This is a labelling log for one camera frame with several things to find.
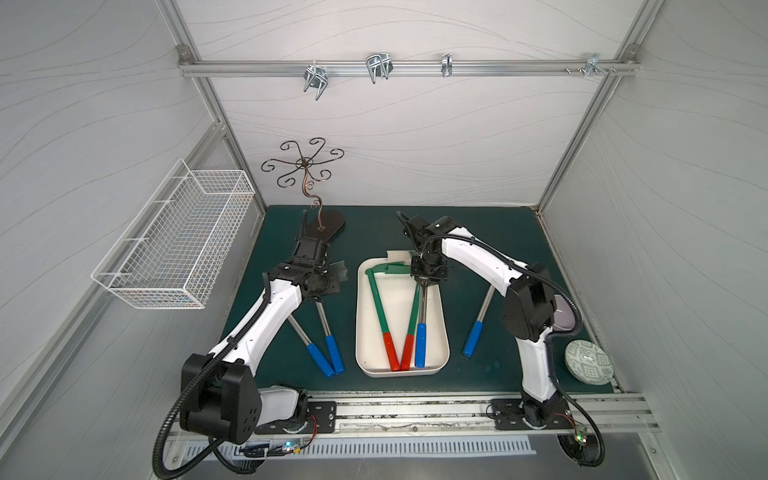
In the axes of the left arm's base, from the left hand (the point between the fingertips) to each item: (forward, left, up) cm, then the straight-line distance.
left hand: (331, 283), depth 84 cm
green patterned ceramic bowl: (-17, -73, -13) cm, 76 cm away
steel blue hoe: (-20, 0, -12) cm, 23 cm away
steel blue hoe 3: (-12, -25, -3) cm, 28 cm away
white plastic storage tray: (+3, -18, -11) cm, 22 cm away
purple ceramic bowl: (-1, -72, -14) cm, 74 cm away
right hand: (+3, -25, -3) cm, 26 cm away
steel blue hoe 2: (+12, +2, -16) cm, 20 cm away
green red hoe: (+7, -11, -11) cm, 17 cm away
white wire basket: (-3, +34, +18) cm, 39 cm away
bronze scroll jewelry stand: (+32, +10, +18) cm, 38 cm away
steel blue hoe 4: (-7, -43, -12) cm, 45 cm away
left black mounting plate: (-31, 0, -13) cm, 34 cm away
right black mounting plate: (-30, -47, -12) cm, 57 cm away
